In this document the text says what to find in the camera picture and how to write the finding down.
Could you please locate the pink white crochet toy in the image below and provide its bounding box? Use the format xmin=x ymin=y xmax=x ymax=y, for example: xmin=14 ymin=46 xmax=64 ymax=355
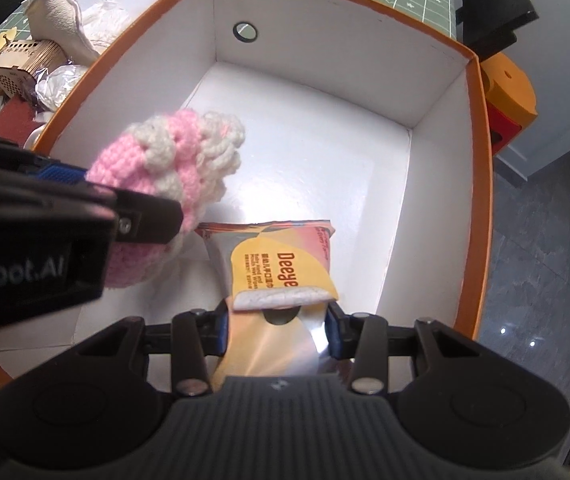
xmin=85 ymin=108 xmax=245 ymax=288

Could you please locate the white gift bundle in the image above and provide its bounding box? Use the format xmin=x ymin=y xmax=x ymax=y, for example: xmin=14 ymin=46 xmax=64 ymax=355
xmin=34 ymin=64 xmax=87 ymax=112

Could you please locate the orange tissue pack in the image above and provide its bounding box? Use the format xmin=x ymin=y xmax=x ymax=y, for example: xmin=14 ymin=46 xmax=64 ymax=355
xmin=197 ymin=220 xmax=338 ymax=388

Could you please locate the cream plush mitt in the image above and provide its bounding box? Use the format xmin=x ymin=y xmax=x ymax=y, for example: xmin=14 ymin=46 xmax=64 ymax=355
xmin=21 ymin=0 xmax=99 ymax=67

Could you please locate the wooden radio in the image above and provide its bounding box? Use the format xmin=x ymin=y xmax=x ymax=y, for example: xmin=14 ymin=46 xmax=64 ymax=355
xmin=0 ymin=39 xmax=68 ymax=102

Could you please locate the orange cardboard box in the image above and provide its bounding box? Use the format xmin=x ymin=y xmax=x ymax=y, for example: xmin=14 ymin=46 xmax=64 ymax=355
xmin=0 ymin=0 xmax=496 ymax=391

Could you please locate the orange stool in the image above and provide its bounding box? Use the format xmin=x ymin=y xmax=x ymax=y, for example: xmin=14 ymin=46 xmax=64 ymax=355
xmin=480 ymin=52 xmax=538 ymax=155

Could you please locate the black chair right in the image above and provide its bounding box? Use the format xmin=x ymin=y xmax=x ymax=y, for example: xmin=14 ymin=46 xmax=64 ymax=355
xmin=456 ymin=0 xmax=539 ymax=62

